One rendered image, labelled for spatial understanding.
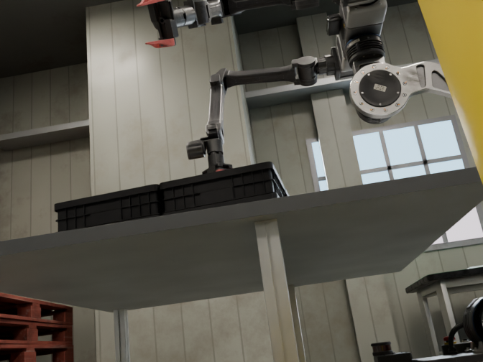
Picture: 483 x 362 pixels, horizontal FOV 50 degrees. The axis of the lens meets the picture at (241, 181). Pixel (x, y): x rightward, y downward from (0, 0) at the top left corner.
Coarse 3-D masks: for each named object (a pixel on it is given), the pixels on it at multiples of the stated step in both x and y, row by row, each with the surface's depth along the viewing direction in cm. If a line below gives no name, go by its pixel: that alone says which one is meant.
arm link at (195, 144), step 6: (210, 126) 187; (216, 126) 186; (210, 132) 185; (216, 132) 184; (204, 138) 186; (210, 138) 186; (216, 138) 186; (186, 144) 184; (192, 144) 183; (198, 144) 182; (192, 150) 182; (198, 150) 182; (192, 156) 183; (198, 156) 183; (204, 156) 184
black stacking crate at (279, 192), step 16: (240, 176) 171; (256, 176) 170; (272, 176) 173; (176, 192) 175; (192, 192) 173; (208, 192) 171; (224, 192) 170; (240, 192) 170; (256, 192) 168; (272, 192) 167; (176, 208) 173
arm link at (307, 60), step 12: (300, 60) 214; (312, 60) 212; (228, 72) 222; (240, 72) 222; (252, 72) 220; (264, 72) 218; (276, 72) 216; (288, 72) 215; (228, 84) 223; (240, 84) 222; (300, 84) 218; (312, 84) 216
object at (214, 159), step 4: (212, 152) 180; (220, 152) 181; (208, 156) 181; (212, 156) 180; (216, 156) 180; (220, 156) 180; (208, 160) 181; (212, 160) 180; (216, 160) 179; (220, 160) 180; (208, 164) 181; (212, 164) 179; (216, 164) 176; (220, 164) 176; (224, 164) 177; (228, 164) 178; (208, 168) 180; (228, 168) 179; (204, 172) 182
